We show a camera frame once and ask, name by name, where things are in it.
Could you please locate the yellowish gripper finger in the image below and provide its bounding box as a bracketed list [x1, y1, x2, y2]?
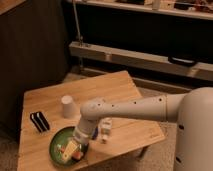
[62, 140, 79, 161]

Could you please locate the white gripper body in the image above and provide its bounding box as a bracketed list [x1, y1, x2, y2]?
[73, 125, 91, 144]

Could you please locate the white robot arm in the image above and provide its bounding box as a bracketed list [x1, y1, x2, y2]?
[62, 87, 213, 171]

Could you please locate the black and white eraser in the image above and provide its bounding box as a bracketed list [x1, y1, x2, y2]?
[30, 111, 50, 133]

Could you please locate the orange carrot piece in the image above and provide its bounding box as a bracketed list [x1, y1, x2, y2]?
[72, 152, 83, 160]

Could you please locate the green plate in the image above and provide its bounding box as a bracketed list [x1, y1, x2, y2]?
[49, 126, 88, 166]

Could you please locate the blue sponge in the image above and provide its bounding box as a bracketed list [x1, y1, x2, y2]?
[92, 128, 98, 140]

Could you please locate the small clear plastic bottle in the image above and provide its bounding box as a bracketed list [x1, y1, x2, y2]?
[101, 118, 112, 143]

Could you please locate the wooden table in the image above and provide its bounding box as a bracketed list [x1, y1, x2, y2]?
[17, 71, 165, 171]

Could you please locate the grey metal case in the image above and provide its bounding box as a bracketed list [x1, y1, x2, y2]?
[69, 41, 213, 81]

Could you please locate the metal pole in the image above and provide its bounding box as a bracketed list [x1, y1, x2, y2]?
[72, 0, 83, 46]

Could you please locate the dark wooden cabinet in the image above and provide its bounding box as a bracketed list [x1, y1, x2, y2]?
[0, 0, 68, 134]

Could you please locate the cluttered upper shelf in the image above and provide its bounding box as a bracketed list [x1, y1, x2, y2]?
[66, 0, 213, 21]

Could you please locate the black case handle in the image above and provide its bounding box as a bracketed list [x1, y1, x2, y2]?
[168, 57, 198, 67]

